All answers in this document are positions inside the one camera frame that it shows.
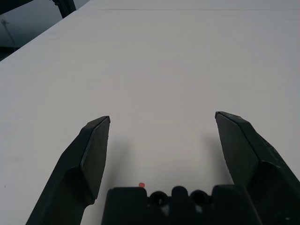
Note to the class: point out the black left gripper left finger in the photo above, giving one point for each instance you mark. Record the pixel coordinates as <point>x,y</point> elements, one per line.
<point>77,168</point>

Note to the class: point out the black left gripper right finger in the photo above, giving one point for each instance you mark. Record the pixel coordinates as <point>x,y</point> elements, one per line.
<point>246,152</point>

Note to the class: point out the small red dot sticker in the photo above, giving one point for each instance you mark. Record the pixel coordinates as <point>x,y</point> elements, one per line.
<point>141,185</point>

